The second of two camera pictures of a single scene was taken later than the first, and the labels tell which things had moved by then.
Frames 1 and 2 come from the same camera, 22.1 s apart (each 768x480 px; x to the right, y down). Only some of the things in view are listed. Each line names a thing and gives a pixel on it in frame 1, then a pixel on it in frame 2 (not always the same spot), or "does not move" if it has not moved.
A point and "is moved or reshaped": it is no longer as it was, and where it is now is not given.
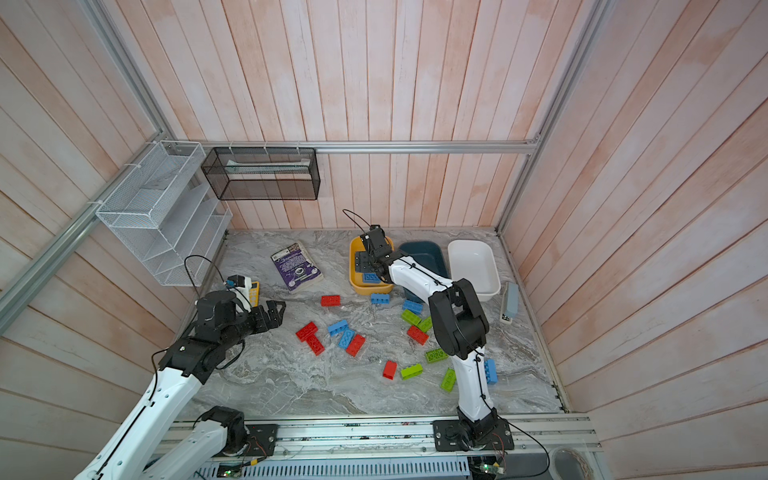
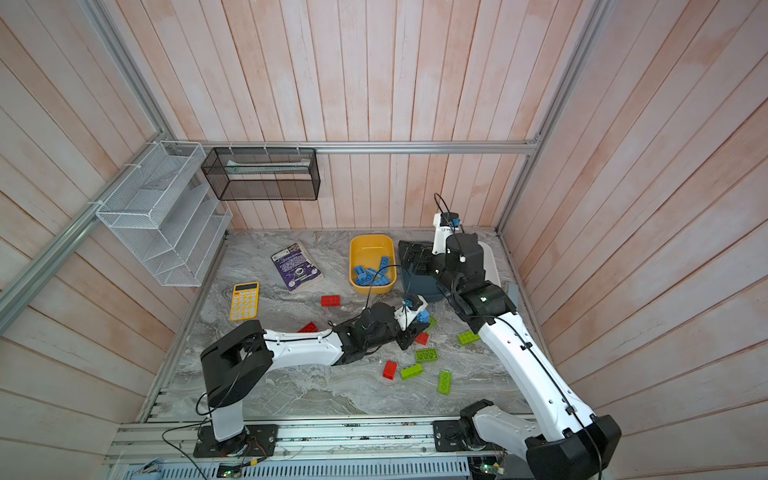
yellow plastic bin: [357, 278] does not move
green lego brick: [412, 371] does not move
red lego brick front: [390, 369] does not move
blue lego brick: [412, 306] is moved or reshaped
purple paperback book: [296, 267] does not move
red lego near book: [331, 300] does not move
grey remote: [510, 303] does not move
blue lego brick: [371, 278] is moved or reshaped
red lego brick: [307, 334] does not move
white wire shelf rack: [165, 210] does not move
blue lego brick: [491, 371] to [424, 316]
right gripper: [362, 262] to [427, 254]
